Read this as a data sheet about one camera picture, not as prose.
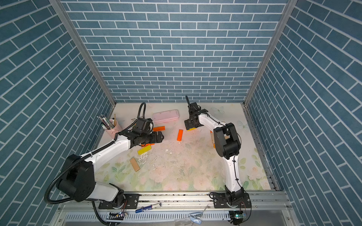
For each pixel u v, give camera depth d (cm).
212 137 99
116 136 58
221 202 73
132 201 74
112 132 92
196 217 68
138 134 64
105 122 91
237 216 70
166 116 110
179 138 99
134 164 87
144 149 92
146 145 76
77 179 42
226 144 57
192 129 94
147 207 71
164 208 73
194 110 81
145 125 70
